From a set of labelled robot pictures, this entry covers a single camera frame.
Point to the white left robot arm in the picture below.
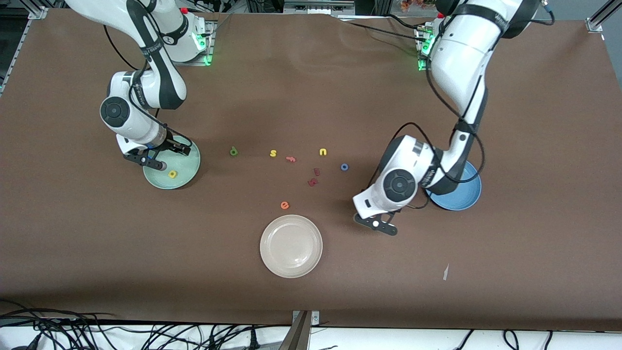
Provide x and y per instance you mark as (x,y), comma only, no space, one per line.
(461,53)

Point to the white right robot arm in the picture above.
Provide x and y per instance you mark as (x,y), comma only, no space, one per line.
(129,129)

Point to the green plate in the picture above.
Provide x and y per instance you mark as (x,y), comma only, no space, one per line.
(187,167)

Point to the blue plate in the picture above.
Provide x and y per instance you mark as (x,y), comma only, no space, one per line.
(461,197)

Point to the beige plate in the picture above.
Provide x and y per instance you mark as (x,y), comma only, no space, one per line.
(291,245)

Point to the brown table cover sheet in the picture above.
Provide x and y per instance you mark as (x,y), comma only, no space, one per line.
(291,87)

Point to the grey slanted beam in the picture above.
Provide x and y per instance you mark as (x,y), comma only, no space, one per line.
(296,335)

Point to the grey metal box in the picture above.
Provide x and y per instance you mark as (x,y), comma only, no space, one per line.
(316,7)

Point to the orange dried flowers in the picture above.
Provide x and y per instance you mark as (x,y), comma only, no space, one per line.
(413,5)

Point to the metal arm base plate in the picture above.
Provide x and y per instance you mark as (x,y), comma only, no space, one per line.
(210,43)
(423,67)

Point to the small metal bracket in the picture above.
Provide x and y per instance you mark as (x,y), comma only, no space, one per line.
(315,317)

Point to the aluminium frame rail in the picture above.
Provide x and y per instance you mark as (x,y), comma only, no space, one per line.
(595,23)
(38,13)

